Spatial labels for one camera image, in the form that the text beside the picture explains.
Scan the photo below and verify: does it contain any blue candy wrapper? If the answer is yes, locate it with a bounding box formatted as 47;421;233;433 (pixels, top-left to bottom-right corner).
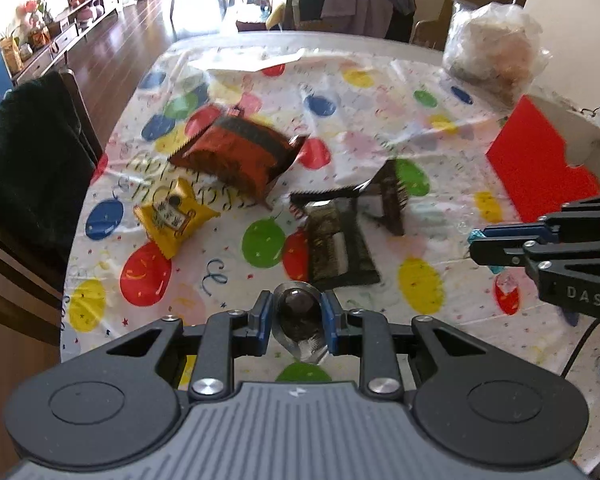
467;229;505;275

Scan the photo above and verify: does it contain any silver chocolate snack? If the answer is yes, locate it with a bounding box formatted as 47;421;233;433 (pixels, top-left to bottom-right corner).
272;281;327;364

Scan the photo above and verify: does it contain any red white cardboard box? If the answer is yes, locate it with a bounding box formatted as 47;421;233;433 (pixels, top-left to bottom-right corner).
486;94;600;222

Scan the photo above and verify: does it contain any black snack packet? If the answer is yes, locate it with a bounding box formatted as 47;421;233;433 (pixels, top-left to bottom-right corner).
289;186;380;290

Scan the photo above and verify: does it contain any brown M&M packet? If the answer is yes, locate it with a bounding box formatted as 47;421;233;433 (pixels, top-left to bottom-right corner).
358;159;408;236

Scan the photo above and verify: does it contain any yellow snack packet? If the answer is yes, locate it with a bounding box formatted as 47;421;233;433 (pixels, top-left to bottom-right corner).
133;178;221;260

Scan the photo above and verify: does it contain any colourful balloon tablecloth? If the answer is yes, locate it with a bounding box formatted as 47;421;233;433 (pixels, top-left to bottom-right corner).
59;49;600;470

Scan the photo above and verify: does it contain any dark red chip bag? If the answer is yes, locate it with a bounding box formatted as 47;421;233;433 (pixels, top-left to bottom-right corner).
168;103;308;205

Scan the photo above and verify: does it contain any clear bin with bags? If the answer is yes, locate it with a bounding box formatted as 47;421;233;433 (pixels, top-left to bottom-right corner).
442;0;552;106

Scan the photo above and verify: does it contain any dark chair with black cloth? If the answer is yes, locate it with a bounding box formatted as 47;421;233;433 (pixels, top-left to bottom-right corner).
0;70;102;289

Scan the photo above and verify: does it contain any dark coffee table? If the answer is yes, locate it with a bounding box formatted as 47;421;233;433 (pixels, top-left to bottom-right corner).
169;0;235;29

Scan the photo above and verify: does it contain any long wooden tv console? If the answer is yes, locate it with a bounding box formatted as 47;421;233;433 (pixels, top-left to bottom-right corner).
12;0;119;86

